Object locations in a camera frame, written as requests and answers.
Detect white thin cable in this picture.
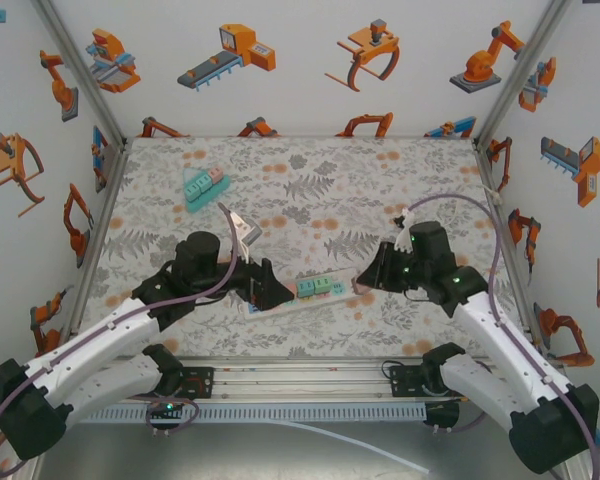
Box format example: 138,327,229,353
444,185,504,231

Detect aluminium frame post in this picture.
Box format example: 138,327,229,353
29,0,129,146
472,0,577,149

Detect white slotted cable duct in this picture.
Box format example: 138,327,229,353
87,403,428,424

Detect aluminium side rail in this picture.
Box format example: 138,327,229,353
472,139,544,359
59,139,131,351

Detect floral table mat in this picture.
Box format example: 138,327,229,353
72,135,536,359

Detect aluminium front rail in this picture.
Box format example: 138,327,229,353
112,355,489,402

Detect small black controller box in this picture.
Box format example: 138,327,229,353
146,398,187,426
423,401,461,432

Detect white plastic tube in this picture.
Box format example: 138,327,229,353
257,418,431,475

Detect white power strip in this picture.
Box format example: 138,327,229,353
243,267,377,321

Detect teal power strip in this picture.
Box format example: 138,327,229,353
182,167,232,215

